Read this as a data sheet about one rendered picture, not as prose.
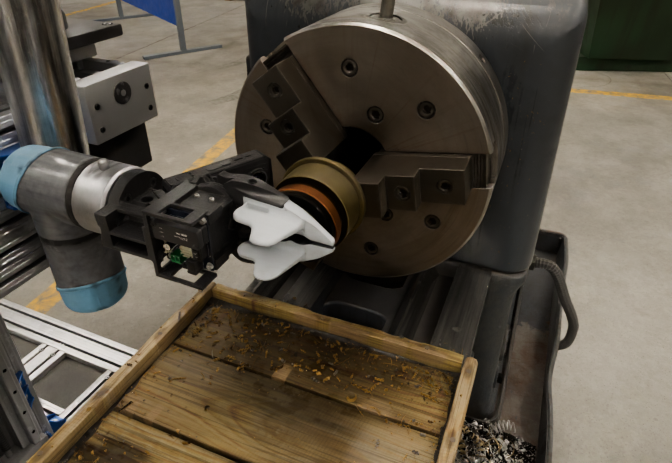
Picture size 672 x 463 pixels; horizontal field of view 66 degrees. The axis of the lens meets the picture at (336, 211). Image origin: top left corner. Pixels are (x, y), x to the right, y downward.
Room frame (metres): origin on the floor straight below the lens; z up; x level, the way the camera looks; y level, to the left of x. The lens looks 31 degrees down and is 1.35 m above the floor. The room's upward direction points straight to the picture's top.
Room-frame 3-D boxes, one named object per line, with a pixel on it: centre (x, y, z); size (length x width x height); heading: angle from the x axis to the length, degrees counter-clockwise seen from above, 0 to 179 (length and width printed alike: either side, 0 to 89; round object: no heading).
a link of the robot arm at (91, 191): (0.46, 0.22, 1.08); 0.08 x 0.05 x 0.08; 156
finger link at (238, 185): (0.42, 0.08, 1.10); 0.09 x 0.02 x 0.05; 66
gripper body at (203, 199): (0.42, 0.15, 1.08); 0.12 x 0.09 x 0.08; 66
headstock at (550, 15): (0.96, -0.18, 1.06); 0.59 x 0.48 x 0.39; 157
